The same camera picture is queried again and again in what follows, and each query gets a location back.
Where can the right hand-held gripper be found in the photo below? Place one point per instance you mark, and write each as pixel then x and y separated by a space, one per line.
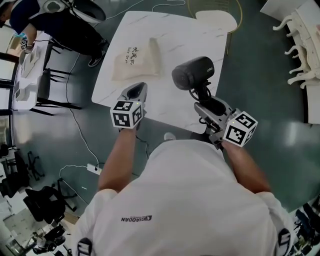
pixel 238 130

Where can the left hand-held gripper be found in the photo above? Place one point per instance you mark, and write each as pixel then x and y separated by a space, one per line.
pixel 125 116

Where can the beige cloth bag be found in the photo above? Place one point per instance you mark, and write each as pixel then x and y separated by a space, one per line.
pixel 140 62

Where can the black hair dryer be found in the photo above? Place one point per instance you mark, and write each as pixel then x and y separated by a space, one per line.
pixel 192 72

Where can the person's left forearm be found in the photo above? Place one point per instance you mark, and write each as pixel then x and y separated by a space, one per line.
pixel 117 160

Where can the person's right forearm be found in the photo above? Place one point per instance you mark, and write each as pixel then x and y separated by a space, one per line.
pixel 246 167

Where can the person's white shoe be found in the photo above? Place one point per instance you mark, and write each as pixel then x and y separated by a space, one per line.
pixel 169 136

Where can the white power strip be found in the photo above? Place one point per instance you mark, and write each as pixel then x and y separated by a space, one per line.
pixel 94 168

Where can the black metal chair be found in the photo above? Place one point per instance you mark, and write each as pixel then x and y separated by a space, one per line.
pixel 47 87

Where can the person's white shirt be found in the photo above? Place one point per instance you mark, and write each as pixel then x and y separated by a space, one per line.
pixel 185 200

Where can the white ornate carved furniture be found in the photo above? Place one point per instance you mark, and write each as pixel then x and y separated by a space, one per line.
pixel 303 47

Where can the white side table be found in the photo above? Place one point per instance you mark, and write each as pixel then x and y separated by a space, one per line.
pixel 27 75

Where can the white foam block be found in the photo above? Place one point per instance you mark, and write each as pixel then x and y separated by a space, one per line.
pixel 31 60

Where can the gold chair with white seat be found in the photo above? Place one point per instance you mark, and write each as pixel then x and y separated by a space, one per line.
pixel 216 17

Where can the black office chair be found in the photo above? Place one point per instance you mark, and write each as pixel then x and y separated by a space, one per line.
pixel 45 202

